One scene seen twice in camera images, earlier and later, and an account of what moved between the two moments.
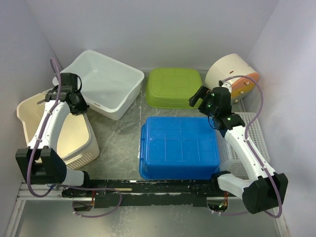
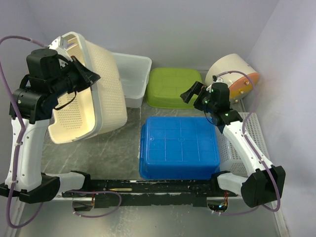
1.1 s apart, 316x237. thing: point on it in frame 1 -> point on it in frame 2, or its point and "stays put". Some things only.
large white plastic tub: [109, 87] -> [134, 70]
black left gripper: [85, 106] -> [87, 77]
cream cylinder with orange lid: [236, 72] stays put
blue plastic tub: [178, 148] stays put
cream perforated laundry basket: [76, 142] -> [88, 113]
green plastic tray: [172, 88] stays put
